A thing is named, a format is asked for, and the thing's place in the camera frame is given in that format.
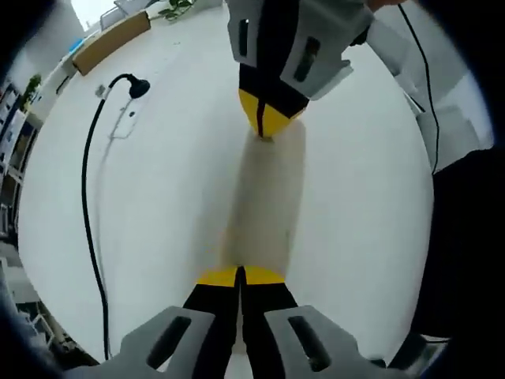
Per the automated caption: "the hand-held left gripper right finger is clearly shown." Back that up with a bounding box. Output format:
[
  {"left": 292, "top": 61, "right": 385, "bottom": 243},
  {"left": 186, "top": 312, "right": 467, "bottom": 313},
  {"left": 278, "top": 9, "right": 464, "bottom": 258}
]
[{"left": 241, "top": 265, "right": 387, "bottom": 379}]

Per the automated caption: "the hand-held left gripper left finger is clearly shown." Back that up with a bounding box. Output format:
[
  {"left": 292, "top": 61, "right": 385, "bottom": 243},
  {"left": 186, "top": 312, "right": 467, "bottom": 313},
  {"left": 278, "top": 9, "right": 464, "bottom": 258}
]
[{"left": 65, "top": 266, "right": 241, "bottom": 379}]

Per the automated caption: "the beige cutlery case lid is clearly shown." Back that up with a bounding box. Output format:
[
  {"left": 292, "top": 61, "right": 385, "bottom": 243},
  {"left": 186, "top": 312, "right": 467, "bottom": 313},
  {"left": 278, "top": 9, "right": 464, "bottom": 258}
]
[{"left": 236, "top": 120, "right": 308, "bottom": 277}]

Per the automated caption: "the large potted green plant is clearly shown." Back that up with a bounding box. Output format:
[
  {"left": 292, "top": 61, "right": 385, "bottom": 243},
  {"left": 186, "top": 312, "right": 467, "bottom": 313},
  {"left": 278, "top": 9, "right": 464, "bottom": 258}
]
[{"left": 157, "top": 0, "right": 195, "bottom": 21}]

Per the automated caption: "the brown cardboard box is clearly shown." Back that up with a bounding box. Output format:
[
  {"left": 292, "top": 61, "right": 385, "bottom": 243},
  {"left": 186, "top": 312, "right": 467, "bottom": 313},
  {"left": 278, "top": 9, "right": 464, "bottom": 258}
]
[{"left": 72, "top": 10, "right": 152, "bottom": 76}]

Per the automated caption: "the grey mesh office chair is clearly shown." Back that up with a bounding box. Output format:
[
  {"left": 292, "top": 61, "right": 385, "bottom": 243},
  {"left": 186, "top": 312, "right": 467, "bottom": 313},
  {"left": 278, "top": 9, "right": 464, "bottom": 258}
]
[{"left": 100, "top": 0, "right": 131, "bottom": 27}]

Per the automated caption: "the white grey office chair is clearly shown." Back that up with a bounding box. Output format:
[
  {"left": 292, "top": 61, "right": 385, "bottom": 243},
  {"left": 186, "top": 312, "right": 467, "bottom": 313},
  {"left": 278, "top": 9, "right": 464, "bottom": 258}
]
[{"left": 368, "top": 17, "right": 494, "bottom": 174}]

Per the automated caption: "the person's black clothing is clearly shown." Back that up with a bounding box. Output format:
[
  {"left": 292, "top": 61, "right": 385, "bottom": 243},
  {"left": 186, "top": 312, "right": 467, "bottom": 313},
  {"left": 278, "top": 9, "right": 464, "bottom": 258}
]
[{"left": 410, "top": 148, "right": 505, "bottom": 344}]

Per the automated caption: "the small green plant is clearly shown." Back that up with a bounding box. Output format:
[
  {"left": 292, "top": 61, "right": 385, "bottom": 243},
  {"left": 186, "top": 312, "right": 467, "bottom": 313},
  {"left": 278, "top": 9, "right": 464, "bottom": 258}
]
[{"left": 23, "top": 73, "right": 43, "bottom": 104}]

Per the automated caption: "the shelf with white bins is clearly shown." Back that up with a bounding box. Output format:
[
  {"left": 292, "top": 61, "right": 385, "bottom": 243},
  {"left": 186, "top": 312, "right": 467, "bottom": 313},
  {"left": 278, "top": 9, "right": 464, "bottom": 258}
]
[{"left": 0, "top": 78, "right": 40, "bottom": 198}]

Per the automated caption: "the black table cable with plug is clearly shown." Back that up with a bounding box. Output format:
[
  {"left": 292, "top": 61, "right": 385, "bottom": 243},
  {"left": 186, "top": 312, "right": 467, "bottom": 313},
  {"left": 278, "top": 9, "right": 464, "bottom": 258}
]
[{"left": 81, "top": 73, "right": 151, "bottom": 362}]

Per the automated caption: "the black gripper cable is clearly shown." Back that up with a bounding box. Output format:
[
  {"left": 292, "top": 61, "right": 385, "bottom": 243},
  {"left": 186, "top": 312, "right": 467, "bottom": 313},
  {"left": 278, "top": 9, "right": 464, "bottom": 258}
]
[{"left": 396, "top": 2, "right": 441, "bottom": 174}]

